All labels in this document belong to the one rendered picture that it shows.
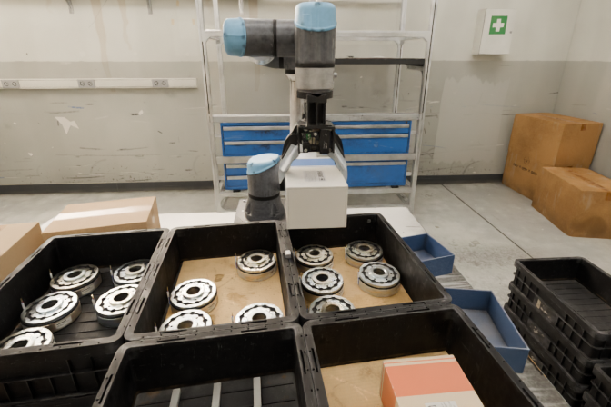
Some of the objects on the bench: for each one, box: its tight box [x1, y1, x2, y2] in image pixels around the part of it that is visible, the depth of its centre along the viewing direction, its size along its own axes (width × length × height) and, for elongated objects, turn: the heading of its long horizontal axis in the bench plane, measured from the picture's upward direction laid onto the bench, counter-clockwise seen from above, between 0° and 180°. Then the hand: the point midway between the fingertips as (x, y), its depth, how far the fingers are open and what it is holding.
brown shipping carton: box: [41, 196, 161, 243], centre depth 120 cm, size 30×22×16 cm
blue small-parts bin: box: [402, 233, 455, 277], centre depth 114 cm, size 20×15×7 cm
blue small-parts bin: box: [444, 287, 530, 373], centre depth 85 cm, size 20×15×7 cm
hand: (313, 181), depth 75 cm, fingers closed on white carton, 13 cm apart
